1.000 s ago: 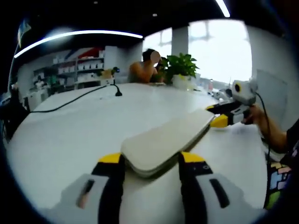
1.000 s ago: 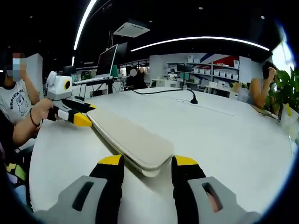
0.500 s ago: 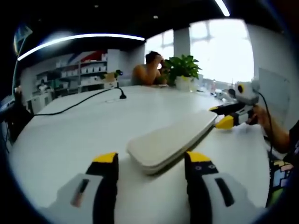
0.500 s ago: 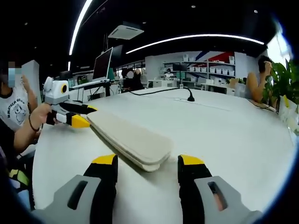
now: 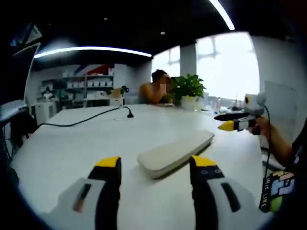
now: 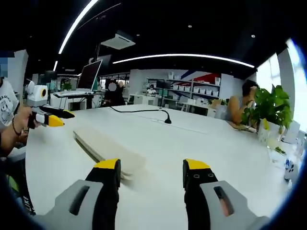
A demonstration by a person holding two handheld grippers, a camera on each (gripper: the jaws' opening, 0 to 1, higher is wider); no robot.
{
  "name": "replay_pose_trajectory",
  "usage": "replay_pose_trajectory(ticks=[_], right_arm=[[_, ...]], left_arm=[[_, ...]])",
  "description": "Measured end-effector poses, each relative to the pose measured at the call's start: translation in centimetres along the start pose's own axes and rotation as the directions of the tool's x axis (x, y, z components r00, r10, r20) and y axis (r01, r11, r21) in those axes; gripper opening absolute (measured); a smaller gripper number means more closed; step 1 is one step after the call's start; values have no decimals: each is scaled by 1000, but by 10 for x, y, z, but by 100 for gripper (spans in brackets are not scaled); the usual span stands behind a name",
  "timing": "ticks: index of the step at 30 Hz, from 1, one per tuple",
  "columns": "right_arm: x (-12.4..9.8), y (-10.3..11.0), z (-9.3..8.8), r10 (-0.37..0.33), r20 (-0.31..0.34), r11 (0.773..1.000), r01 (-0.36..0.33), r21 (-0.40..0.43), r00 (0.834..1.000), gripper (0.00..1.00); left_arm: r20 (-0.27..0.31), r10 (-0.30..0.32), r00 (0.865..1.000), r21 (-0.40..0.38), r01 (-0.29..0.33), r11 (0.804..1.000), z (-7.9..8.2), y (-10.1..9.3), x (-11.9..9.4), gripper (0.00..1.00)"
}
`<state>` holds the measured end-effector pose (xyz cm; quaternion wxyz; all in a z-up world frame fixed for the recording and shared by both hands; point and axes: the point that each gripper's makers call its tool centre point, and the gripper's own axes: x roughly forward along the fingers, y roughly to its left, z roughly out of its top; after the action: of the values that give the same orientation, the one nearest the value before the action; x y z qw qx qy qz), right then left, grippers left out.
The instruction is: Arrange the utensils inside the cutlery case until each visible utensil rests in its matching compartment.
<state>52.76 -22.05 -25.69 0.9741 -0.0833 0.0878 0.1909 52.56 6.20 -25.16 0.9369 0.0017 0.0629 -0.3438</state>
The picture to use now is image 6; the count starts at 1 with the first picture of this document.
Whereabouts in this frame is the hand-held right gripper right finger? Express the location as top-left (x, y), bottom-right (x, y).
top-left (182, 158), bottom-right (271, 230)

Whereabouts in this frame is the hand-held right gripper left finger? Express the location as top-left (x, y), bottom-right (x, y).
top-left (35, 158), bottom-right (122, 230)

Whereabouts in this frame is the beige cutlery case lid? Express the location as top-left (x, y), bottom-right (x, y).
top-left (72, 127), bottom-right (147, 170)

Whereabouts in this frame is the person's left hand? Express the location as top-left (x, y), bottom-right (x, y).
top-left (17, 106), bottom-right (33, 132)

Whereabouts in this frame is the white standing desk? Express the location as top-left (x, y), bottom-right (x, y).
top-left (52, 89), bottom-right (95, 111)

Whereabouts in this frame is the person's white printed shirt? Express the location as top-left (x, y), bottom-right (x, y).
top-left (0, 80), bottom-right (20, 132)

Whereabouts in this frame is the computer monitor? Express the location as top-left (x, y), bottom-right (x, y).
top-left (76, 59), bottom-right (104, 91)

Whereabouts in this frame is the person's dark clothing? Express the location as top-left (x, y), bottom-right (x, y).
top-left (0, 153), bottom-right (37, 216)

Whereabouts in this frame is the curved ceiling light strip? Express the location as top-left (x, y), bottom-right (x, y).
top-left (58, 0), bottom-right (99, 55)

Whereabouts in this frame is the ceiling air conditioner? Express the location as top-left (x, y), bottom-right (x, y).
top-left (100, 33), bottom-right (137, 50)

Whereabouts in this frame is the blue white tube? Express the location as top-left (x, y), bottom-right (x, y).
top-left (283, 159), bottom-right (300, 181)

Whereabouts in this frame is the shelf with white bins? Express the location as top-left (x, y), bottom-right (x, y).
top-left (145, 70), bottom-right (222, 109)

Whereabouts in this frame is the potted green plant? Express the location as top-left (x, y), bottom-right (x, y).
top-left (240, 84), bottom-right (294, 150)

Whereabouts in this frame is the straight ceiling light strip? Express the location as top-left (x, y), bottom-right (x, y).
top-left (112, 53), bottom-right (255, 69)

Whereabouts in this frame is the bead bracelet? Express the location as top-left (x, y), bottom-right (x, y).
top-left (12, 115), bottom-right (23, 137)

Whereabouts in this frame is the black cable with plug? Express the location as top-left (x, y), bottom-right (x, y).
top-left (108, 105), bottom-right (173, 125)

